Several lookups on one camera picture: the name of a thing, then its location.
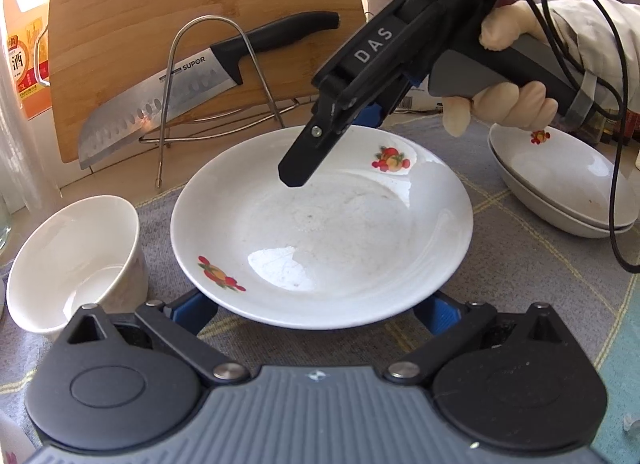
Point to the white plate with fruit print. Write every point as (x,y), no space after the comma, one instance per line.
(540,214)
(560,173)
(325,244)

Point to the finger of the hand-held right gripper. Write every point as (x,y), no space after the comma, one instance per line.
(305,158)
(374,113)

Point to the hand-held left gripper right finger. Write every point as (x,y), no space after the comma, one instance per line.
(435,316)

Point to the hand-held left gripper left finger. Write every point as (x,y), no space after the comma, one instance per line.
(192,314)

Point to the bamboo cutting board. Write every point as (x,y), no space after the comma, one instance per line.
(150,3)

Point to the grey checked cloth mat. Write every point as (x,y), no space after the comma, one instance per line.
(500,269)

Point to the white printed bag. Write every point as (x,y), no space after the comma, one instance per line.
(420,102)

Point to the orange cooking wine jug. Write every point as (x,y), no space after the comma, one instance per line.
(22,43)

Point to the plain white bowl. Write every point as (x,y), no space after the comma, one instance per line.
(75,254)

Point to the white floral bowl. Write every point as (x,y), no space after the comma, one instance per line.
(10,444)

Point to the person's right forearm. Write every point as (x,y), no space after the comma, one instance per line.
(610,43)

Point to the person's right hand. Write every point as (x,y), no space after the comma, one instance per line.
(515,103)

